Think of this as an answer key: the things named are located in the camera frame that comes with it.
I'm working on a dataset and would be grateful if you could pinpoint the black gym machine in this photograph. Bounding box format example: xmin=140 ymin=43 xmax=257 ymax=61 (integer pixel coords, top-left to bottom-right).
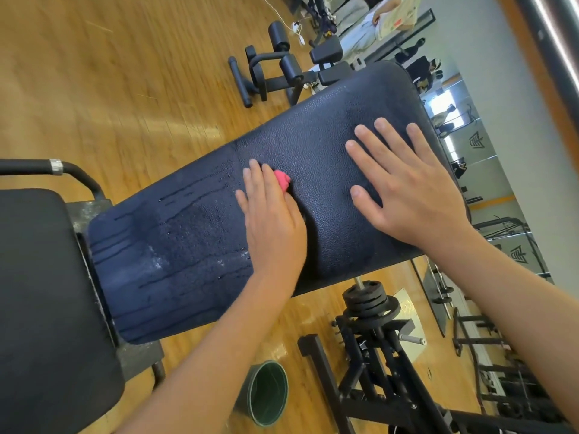
xmin=228 ymin=20 xmax=349 ymax=109

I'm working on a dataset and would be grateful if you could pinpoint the person's left hand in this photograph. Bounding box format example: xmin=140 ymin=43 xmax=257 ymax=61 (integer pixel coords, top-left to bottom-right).
xmin=235 ymin=158 xmax=309 ymax=290

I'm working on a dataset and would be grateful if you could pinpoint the person's left forearm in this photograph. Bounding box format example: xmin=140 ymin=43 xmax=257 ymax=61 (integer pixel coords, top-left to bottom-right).
xmin=118 ymin=275 xmax=300 ymax=434

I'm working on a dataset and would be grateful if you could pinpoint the dark green plastic bucket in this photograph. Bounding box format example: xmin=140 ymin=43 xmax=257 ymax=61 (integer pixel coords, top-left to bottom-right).
xmin=237 ymin=359 xmax=290 ymax=427

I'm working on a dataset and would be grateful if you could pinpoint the person's right hand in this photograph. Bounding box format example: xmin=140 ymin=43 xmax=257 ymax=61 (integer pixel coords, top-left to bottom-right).
xmin=344 ymin=117 xmax=476 ymax=254

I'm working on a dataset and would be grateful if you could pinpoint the large wall mirror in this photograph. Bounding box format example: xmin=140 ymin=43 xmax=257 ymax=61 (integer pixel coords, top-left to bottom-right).
xmin=393 ymin=8 xmax=562 ymax=277

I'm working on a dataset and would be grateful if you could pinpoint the black weight plate stack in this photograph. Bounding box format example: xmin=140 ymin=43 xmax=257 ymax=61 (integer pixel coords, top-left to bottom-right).
xmin=342 ymin=280 xmax=401 ymax=320

